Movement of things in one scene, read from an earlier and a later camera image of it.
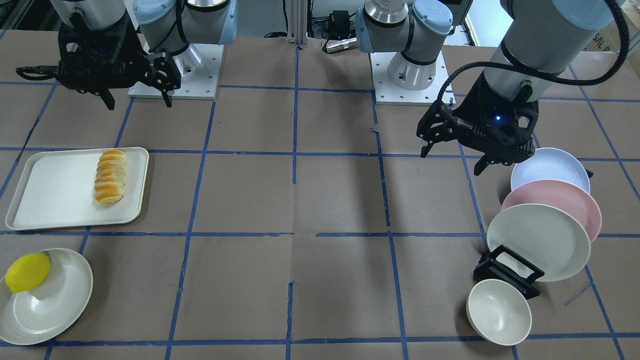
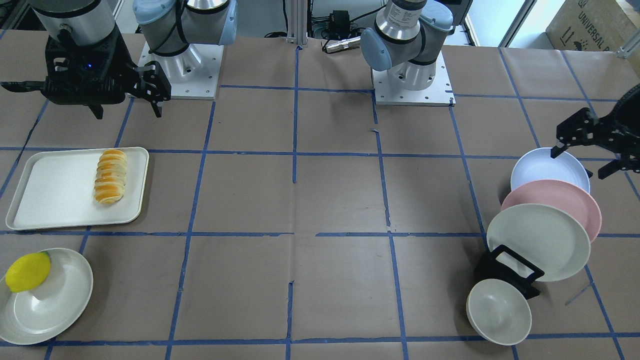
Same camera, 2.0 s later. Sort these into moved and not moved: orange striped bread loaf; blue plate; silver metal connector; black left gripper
Moved: black left gripper
Not moved: blue plate; orange striped bread loaf; silver metal connector
